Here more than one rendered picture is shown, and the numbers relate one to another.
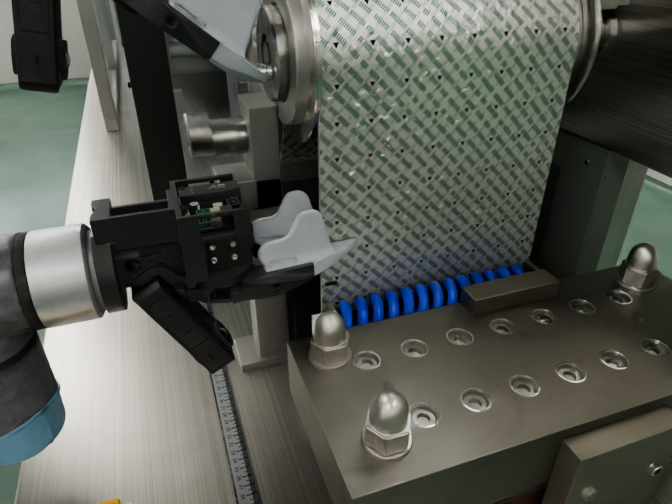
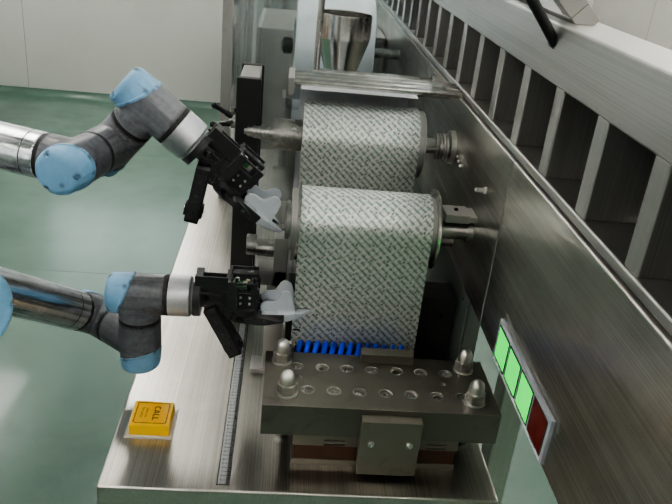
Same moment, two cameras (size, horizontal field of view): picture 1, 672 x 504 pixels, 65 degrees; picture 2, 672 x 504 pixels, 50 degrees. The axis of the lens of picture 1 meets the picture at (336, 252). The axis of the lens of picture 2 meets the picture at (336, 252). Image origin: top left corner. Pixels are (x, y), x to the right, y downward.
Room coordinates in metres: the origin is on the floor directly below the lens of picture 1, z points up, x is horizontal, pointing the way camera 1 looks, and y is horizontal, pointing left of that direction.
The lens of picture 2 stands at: (-0.70, -0.34, 1.76)
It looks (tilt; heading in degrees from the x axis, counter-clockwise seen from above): 25 degrees down; 14
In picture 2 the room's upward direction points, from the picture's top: 6 degrees clockwise
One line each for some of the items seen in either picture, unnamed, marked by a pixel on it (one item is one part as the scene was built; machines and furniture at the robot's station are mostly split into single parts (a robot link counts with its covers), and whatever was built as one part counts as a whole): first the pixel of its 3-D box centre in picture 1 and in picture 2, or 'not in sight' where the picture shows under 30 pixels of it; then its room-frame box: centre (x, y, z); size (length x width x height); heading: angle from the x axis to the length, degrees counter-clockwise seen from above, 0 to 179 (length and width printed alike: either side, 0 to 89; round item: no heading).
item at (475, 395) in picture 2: not in sight; (476, 391); (0.36, -0.34, 1.05); 0.04 x 0.04 x 0.04
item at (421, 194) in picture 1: (438, 209); (357, 305); (0.45, -0.10, 1.11); 0.23 x 0.01 x 0.18; 109
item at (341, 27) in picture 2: not in sight; (344, 25); (1.18, 0.18, 1.50); 0.14 x 0.14 x 0.06
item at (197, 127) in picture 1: (198, 134); (251, 244); (0.47, 0.13, 1.18); 0.04 x 0.02 x 0.04; 19
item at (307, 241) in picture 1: (310, 239); (286, 304); (0.39, 0.02, 1.11); 0.09 x 0.03 x 0.06; 108
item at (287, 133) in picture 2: not in sight; (287, 134); (0.69, 0.15, 1.34); 0.06 x 0.06 x 0.06; 19
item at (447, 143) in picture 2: not in sight; (436, 146); (0.80, -0.15, 1.34); 0.07 x 0.07 x 0.07; 19
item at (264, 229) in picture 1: (299, 221); (286, 295); (0.42, 0.03, 1.12); 0.09 x 0.03 x 0.06; 111
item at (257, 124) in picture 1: (250, 245); (268, 303); (0.48, 0.09, 1.05); 0.06 x 0.05 x 0.31; 109
